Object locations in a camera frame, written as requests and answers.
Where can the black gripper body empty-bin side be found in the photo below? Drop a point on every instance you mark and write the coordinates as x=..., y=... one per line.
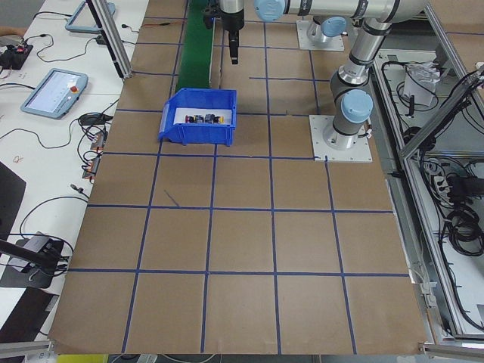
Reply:
x=232, y=22

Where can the robot arm near source bin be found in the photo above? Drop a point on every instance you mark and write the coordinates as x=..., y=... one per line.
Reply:
x=353, y=107

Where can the robot arm near empty bin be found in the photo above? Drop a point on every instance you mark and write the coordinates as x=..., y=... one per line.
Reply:
x=232, y=16

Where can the pile of buttons in bin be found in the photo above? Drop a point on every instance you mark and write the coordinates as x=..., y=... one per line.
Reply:
x=209, y=118

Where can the blue bin with buttons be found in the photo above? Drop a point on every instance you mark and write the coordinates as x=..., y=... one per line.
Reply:
x=190, y=101

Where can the green conveyor belt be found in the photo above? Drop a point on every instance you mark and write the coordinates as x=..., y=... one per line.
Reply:
x=197, y=51

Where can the far teach pendant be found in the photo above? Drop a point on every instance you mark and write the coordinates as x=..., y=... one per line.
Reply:
x=82, y=21

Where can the teach pendant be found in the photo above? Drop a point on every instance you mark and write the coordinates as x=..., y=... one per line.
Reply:
x=82, y=21
x=58, y=91

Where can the near teach pendant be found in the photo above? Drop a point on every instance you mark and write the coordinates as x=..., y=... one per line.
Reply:
x=58, y=91

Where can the aluminium frame post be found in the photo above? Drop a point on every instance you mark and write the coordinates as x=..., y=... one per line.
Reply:
x=105, y=22

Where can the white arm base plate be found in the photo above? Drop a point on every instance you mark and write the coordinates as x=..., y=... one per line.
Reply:
x=330, y=146

